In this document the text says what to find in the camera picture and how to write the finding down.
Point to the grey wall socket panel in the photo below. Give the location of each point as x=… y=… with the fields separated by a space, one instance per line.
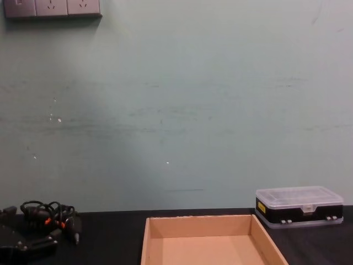
x=52 y=7

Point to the pale green wall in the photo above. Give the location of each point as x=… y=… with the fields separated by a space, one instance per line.
x=176 y=110

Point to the black table cloth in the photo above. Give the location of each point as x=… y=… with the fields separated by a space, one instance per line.
x=110 y=237

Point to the shallow brown cardboard tray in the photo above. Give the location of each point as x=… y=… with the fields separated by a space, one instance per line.
x=207 y=248

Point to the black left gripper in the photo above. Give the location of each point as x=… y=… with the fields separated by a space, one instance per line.
x=9 y=238

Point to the clear plastic case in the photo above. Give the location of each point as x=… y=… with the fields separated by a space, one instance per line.
x=299 y=205

